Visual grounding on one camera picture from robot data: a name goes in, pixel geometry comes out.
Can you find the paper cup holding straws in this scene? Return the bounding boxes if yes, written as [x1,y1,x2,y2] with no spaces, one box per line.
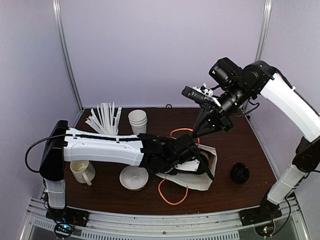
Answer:
[87,101,119,136]

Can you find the stack of white paper cups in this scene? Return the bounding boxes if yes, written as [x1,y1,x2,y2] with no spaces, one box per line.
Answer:
[128,109,148,135]

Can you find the aluminium frame right post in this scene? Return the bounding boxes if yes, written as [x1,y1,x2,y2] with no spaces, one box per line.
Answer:
[254,0,273,61]

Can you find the wrapped straw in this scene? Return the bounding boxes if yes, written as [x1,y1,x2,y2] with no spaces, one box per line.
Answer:
[85,118,105,134]
[113,107,122,135]

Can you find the white paper takeout bag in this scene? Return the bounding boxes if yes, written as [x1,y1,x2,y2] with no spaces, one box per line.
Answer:
[156,137,218,206]

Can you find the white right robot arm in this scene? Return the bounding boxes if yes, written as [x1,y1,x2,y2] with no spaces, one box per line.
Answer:
[187,57,320,221]

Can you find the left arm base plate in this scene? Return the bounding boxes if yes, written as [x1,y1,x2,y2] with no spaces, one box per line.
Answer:
[45,207,90,227]

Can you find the cream ceramic mug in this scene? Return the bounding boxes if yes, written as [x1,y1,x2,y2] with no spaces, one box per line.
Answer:
[69,160,96,186]

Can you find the stack of black lids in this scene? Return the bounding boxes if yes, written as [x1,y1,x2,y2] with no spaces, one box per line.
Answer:
[230,162,250,184]

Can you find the aluminium frame left post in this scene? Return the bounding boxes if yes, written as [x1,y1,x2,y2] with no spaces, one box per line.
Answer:
[52,0,84,112]

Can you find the aluminium front table rail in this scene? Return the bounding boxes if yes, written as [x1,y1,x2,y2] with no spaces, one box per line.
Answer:
[17,197,311,240]

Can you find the wrapped straw far right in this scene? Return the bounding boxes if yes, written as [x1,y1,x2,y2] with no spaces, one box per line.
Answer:
[113,107,122,135]

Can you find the aluminium frame post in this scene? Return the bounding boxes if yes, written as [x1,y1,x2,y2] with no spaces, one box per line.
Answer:
[52,0,84,112]
[254,0,273,61]

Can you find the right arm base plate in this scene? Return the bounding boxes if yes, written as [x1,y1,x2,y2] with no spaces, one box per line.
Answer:
[239,206,282,227]

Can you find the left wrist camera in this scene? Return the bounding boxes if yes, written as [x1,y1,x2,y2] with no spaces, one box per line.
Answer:
[175,160,204,175]

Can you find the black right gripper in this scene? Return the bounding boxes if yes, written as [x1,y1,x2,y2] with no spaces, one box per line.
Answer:
[190,81,254,139]

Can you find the white ceramic bowl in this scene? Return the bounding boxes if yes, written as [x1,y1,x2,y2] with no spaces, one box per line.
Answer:
[119,166,149,192]

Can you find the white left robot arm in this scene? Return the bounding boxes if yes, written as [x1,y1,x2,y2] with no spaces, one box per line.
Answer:
[39,120,201,222]

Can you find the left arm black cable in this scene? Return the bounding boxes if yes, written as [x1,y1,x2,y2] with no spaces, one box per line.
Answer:
[24,133,216,181]

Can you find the wrapped straw far left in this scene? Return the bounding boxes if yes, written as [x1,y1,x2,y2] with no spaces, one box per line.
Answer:
[85,118,105,134]

